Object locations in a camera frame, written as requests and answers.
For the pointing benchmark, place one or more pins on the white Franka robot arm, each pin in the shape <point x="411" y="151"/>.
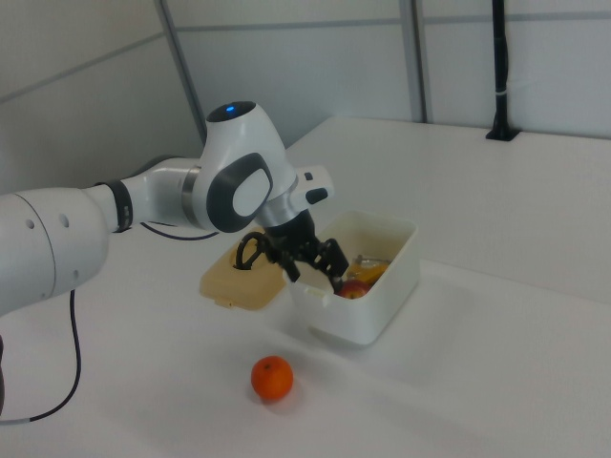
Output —
<point x="48" y="238"/>

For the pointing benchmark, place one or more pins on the orange toy fruit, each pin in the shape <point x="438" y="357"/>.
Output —
<point x="272" y="378"/>

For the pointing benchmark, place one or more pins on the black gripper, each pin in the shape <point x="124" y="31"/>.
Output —
<point x="291" y="234"/>

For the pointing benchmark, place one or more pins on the white plastic container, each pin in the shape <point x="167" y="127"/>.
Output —
<point x="363" y="315"/>

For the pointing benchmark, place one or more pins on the yellow toy with grey bolt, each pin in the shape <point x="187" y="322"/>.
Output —
<point x="365" y="273"/>

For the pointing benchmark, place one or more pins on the grey partition post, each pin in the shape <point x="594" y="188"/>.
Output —
<point x="418" y="57"/>
<point x="182" y="71"/>

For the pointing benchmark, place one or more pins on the red toy apple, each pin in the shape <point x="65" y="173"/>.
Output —
<point x="353" y="288"/>

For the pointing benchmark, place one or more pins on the beige container lid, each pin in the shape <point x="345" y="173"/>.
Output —
<point x="229" y="286"/>

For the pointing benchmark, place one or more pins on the black camera pole with base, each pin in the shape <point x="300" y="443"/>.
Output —
<point x="500" y="47"/>

